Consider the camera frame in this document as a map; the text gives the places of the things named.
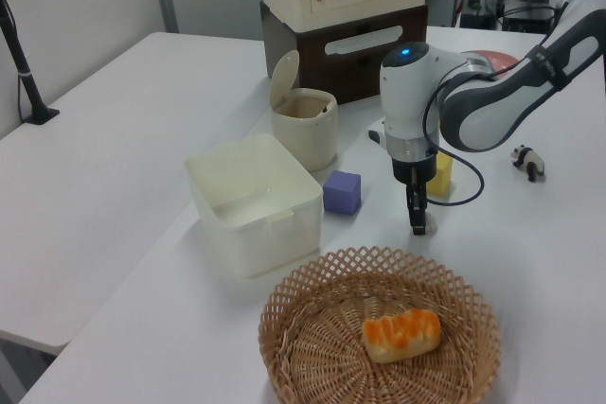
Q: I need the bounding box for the toy bread with orange glaze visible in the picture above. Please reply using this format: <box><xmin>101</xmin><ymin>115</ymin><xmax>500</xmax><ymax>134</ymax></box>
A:
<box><xmin>362</xmin><ymin>307</ymin><xmax>441</xmax><ymax>364</ymax></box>

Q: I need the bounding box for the black device box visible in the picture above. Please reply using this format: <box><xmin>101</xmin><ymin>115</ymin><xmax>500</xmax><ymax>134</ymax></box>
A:
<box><xmin>501</xmin><ymin>15</ymin><xmax>555</xmax><ymax>35</ymax></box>

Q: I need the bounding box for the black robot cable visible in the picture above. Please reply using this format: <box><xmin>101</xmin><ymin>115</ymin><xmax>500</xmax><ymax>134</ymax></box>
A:
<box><xmin>422</xmin><ymin>57</ymin><xmax>487</xmax><ymax>207</ymax></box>

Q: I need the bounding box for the woven wicker basket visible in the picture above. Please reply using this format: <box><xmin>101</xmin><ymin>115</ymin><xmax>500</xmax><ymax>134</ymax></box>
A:
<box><xmin>258</xmin><ymin>246</ymin><xmax>502</xmax><ymax>404</ymax></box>

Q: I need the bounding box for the cream flip-lid trash can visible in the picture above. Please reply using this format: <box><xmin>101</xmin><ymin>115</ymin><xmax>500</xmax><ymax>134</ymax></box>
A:
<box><xmin>269</xmin><ymin>49</ymin><xmax>340</xmax><ymax>173</ymax></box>

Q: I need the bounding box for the panda figurine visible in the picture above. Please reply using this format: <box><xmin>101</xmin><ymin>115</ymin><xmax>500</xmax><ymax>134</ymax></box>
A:
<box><xmin>509</xmin><ymin>144</ymin><xmax>546</xmax><ymax>183</ymax></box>

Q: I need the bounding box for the pink plate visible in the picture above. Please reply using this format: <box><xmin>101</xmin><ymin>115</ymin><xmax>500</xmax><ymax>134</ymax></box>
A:
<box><xmin>472</xmin><ymin>48</ymin><xmax>520</xmax><ymax>81</ymax></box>

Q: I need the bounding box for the white drawer handle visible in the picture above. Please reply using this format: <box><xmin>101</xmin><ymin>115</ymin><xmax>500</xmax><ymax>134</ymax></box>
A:
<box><xmin>324</xmin><ymin>25</ymin><xmax>403</xmax><ymax>56</ymax></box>

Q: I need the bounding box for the purple cube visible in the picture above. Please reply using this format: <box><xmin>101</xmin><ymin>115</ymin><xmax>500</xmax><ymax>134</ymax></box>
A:
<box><xmin>322</xmin><ymin>169</ymin><xmax>363</xmax><ymax>216</ymax></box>

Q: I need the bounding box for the yellow cube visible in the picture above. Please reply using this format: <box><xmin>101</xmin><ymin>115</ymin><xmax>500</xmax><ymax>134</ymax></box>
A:
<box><xmin>425</xmin><ymin>152</ymin><xmax>455</xmax><ymax>196</ymax></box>

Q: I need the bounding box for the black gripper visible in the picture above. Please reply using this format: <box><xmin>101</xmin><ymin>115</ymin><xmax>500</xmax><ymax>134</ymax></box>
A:
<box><xmin>390</xmin><ymin>157</ymin><xmax>437</xmax><ymax>237</ymax></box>

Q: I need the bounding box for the cream open plastic bin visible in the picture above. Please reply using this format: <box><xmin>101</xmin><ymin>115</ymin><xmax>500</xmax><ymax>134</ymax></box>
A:
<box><xmin>184</xmin><ymin>132</ymin><xmax>325</xmax><ymax>280</ymax></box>

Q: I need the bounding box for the black camera stand pole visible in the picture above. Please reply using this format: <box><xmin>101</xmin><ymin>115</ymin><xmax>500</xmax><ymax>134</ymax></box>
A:
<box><xmin>0</xmin><ymin>0</ymin><xmax>62</xmax><ymax>126</ymax></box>

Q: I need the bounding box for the dark wooden drawer box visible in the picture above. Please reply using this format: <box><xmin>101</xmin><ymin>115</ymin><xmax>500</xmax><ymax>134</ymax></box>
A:
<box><xmin>258</xmin><ymin>0</ymin><xmax>430</xmax><ymax>106</ymax></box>

